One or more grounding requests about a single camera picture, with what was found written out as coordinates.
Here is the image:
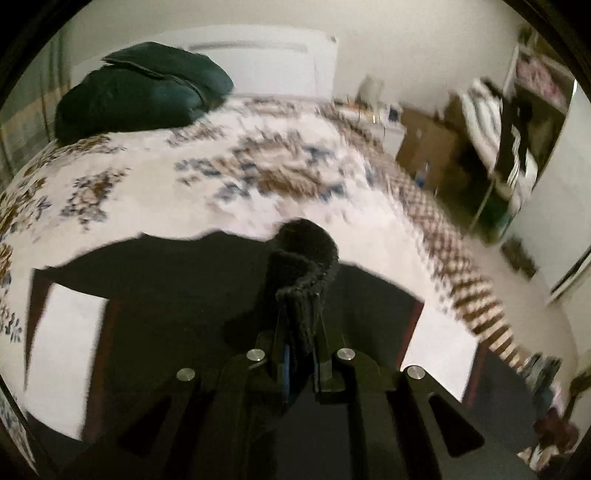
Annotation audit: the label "brown checkered blanket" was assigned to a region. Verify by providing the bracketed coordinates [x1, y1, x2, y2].
[331, 103, 532, 370]

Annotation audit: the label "dark shoes on floor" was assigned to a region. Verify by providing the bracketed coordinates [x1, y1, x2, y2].
[501, 237, 538, 280]

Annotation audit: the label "white wardrobe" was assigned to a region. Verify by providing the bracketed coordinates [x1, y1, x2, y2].
[505, 27, 590, 299]

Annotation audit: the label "plastic water bottle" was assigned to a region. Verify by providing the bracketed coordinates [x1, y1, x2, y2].
[414, 160, 430, 188]

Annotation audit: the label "floral bed blanket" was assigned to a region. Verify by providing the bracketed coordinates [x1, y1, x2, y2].
[1, 98, 454, 343]

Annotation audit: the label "brown cardboard box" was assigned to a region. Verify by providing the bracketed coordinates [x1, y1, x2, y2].
[396, 106, 463, 191]

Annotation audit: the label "white nightstand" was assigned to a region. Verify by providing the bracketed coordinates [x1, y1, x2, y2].
[341, 98, 408, 158]

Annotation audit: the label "beige bedside lamp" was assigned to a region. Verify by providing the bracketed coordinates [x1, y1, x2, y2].
[356, 74, 385, 108]

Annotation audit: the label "dark green folded duvet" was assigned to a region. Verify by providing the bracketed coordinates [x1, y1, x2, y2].
[55, 42, 233, 144]

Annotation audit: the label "grey green curtain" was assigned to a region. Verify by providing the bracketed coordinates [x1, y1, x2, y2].
[0, 41, 70, 186]

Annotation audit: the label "white bed headboard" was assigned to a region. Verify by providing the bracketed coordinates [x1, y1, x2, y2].
[181, 25, 339, 99]

